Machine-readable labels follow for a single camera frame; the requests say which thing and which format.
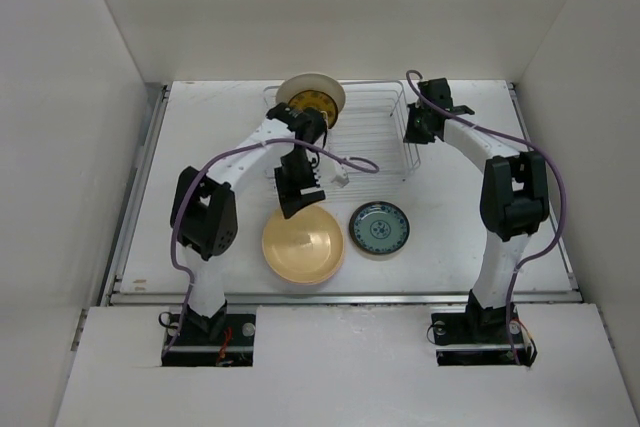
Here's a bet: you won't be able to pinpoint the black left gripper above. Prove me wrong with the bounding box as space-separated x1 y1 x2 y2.
274 149 324 218

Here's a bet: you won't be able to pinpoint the dark green plate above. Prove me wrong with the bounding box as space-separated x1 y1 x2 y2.
348 201 411 258

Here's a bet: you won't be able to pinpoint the pink plate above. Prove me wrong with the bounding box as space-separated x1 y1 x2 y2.
318 249 345 283

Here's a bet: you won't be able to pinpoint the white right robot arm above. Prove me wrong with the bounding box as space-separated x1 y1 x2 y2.
405 71 549 344

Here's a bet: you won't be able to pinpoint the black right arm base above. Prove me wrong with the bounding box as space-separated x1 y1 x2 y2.
428 305 538 367

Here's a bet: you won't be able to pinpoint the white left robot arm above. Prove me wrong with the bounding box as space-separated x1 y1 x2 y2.
170 103 328 344

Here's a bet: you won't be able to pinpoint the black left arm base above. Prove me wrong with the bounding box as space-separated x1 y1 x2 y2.
158 305 257 368

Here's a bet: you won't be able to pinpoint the large beige plate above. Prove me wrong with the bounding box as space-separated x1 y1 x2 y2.
275 72 346 112

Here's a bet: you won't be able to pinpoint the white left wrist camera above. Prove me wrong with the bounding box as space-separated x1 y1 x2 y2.
325 160 349 188

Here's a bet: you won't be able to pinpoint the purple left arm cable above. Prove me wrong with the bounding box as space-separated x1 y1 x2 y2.
160 140 381 363

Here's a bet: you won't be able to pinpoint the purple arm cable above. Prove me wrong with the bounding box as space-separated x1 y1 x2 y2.
405 68 569 366
160 140 381 363

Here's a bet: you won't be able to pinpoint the clear wire dish rack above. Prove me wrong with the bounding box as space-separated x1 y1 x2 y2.
261 79 422 193

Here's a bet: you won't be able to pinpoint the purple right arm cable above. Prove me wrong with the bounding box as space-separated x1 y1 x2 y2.
405 68 569 366

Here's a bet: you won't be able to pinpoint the aluminium table rail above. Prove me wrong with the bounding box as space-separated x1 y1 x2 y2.
92 83 172 306

